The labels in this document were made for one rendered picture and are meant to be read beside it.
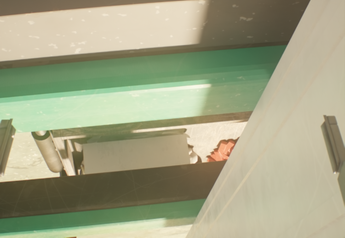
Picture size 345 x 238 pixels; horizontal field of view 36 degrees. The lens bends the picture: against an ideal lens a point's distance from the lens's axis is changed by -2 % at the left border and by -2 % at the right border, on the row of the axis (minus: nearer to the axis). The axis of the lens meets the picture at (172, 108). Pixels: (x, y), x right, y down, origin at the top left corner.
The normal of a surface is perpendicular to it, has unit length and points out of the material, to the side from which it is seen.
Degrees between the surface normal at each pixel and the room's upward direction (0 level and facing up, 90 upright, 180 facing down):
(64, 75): 90
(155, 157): 90
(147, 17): 0
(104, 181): 90
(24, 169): 0
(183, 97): 0
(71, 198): 90
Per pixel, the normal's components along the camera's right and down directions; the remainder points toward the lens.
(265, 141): -0.99, 0.08
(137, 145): 0.05, -0.40
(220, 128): 0.12, 0.91
